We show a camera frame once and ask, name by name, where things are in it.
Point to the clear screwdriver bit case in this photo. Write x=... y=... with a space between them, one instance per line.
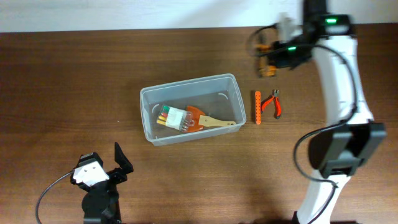
x=175 y=118

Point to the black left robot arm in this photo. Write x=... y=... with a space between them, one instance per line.
x=101 y=202

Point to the clear plastic container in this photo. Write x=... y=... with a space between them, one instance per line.
x=217 y=96

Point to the small red cutting pliers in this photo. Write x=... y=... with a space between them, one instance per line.
x=274 y=97

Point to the orange scraper wooden handle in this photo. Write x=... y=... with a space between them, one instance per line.
x=200 y=120

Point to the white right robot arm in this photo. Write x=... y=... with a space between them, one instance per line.
x=351 y=135

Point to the orange perforated strip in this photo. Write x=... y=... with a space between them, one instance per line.
x=257 y=97

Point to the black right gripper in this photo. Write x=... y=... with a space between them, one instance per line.
x=275 y=61

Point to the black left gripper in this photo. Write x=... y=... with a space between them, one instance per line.
x=118 y=174

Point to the orange black long-nose pliers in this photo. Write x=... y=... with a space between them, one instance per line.
x=264 y=69

